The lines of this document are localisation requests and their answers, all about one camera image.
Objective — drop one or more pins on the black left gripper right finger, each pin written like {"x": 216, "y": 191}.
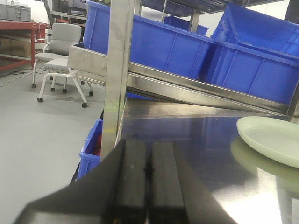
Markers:
{"x": 178, "y": 196}

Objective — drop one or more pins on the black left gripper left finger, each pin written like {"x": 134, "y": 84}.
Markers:
{"x": 112, "y": 192}

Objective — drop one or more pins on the pale green plate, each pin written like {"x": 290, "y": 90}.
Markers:
{"x": 274, "y": 138}

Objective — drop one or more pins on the stainless steel shelf rack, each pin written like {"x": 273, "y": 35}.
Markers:
{"x": 118, "y": 75}

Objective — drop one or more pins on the blue bin on floor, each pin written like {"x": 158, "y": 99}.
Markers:
{"x": 90, "y": 152}

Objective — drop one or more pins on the blue plastic bin left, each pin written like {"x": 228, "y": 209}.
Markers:
{"x": 154, "y": 44}

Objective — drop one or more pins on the blue plastic bin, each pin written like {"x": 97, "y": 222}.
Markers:
{"x": 154, "y": 44}
{"x": 254, "y": 53}

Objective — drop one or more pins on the blue plastic bin right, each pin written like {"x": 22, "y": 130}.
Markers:
{"x": 254, "y": 53}

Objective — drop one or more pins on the grey office chair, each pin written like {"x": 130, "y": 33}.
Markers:
{"x": 63, "y": 35}

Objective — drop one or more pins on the blue bin behind rack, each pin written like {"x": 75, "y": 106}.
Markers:
{"x": 183, "y": 24}

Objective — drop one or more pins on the red metal workbench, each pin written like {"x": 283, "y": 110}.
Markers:
{"x": 33, "y": 31}

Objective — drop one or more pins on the grey crate on workbench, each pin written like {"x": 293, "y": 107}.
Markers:
{"x": 15, "y": 13}

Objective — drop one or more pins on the white frame stool chair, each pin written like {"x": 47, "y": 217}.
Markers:
{"x": 59, "y": 68}

